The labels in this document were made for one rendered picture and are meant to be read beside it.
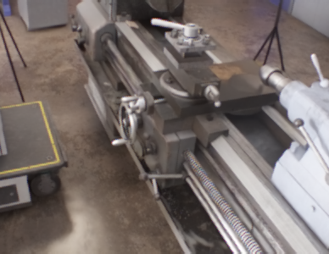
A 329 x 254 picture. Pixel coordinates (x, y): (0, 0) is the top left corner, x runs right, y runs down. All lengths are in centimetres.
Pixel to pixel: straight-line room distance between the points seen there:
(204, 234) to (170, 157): 39
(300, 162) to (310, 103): 20
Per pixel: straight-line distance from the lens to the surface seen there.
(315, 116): 137
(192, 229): 185
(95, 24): 272
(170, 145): 167
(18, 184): 231
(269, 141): 189
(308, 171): 138
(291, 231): 137
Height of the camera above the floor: 182
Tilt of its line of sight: 35 degrees down
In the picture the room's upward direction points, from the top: 6 degrees clockwise
